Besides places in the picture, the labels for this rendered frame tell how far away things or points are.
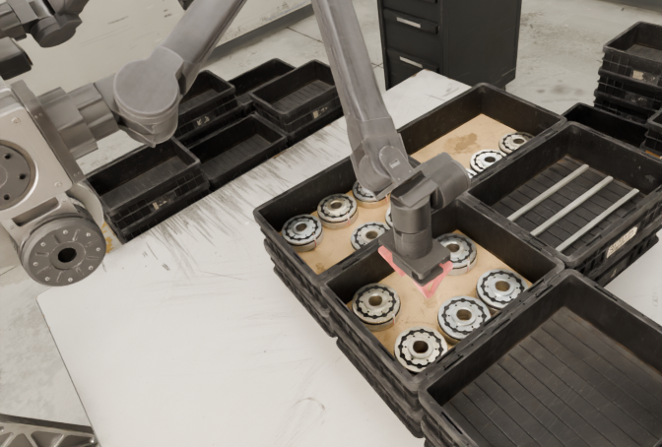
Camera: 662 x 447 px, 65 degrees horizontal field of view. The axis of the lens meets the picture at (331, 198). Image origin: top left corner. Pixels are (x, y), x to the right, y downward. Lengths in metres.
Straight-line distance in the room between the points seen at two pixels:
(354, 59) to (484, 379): 0.63
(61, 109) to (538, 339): 0.91
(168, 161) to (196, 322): 1.12
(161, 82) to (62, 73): 3.30
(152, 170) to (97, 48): 1.76
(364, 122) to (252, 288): 0.78
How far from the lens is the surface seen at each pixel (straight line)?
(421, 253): 0.80
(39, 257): 1.06
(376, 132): 0.75
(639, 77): 2.57
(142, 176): 2.37
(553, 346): 1.12
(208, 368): 1.33
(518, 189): 1.41
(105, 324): 1.54
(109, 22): 3.99
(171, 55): 0.72
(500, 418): 1.04
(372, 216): 1.34
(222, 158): 2.49
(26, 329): 2.78
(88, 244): 1.07
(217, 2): 0.80
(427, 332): 1.08
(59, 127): 0.70
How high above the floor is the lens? 1.76
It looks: 41 degrees down
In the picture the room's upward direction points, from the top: 12 degrees counter-clockwise
